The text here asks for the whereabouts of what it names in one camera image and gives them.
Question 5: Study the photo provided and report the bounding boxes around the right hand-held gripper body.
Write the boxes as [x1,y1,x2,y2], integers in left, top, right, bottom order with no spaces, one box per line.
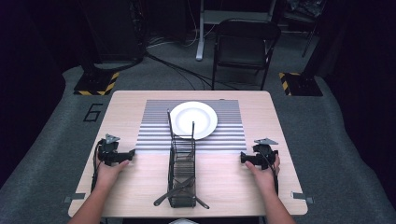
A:
[252,137,279,171]

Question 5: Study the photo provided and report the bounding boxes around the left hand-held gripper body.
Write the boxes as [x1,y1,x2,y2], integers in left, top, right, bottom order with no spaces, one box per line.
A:
[96,133,126,166]

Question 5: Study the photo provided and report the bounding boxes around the metal table knife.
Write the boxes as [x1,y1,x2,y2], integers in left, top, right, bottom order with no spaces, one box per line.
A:
[166,108,175,140]

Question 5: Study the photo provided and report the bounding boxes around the black wire dish rack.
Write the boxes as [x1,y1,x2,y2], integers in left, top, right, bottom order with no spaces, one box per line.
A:
[167,134,198,209]

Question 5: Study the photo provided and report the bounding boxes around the person's left hand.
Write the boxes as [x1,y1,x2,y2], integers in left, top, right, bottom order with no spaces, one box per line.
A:
[94,160,130,190]

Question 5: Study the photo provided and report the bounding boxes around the person's right hand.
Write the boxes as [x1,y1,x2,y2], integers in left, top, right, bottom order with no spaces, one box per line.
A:
[244,155,280,195]

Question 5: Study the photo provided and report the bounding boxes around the grey striped placemat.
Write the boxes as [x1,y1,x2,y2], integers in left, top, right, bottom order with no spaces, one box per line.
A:
[134,99,248,154]

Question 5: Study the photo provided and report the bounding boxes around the dark cutlery piece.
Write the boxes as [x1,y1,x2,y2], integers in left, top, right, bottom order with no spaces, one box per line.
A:
[174,186,210,210]
[153,177,196,207]

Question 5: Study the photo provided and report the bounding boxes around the white round plate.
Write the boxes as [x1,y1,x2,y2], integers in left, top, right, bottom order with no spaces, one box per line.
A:
[169,101,219,141]

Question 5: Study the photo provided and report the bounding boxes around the black stand base hazard stripes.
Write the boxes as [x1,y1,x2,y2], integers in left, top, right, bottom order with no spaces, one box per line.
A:
[73,70,120,97]
[278,71,324,97]

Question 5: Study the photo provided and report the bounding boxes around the white rounded object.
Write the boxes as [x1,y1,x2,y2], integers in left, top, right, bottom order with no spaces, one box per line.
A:
[168,217,199,224]

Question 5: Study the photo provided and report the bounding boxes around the black folding chair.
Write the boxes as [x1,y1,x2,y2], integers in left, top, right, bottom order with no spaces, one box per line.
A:
[211,18,283,91]

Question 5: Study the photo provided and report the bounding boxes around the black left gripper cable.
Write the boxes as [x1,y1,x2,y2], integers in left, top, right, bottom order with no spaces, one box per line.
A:
[90,139,105,193]

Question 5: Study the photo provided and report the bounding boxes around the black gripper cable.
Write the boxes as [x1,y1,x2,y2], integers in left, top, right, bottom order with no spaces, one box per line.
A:
[90,139,105,193]
[260,150,279,197]

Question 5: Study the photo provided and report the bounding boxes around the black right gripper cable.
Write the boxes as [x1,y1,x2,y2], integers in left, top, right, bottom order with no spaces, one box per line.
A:
[260,150,279,197]

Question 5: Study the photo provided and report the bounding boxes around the grey metal table bracket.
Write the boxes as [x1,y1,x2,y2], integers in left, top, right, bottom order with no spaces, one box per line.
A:
[290,190,315,205]
[63,192,87,204]

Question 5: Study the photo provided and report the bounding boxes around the black floor cable bundle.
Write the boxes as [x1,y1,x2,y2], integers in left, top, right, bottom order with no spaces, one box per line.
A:
[144,50,241,91]

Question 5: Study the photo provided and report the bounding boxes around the white desk frame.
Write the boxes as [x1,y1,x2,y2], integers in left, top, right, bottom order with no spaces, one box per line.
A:
[195,0,278,62]

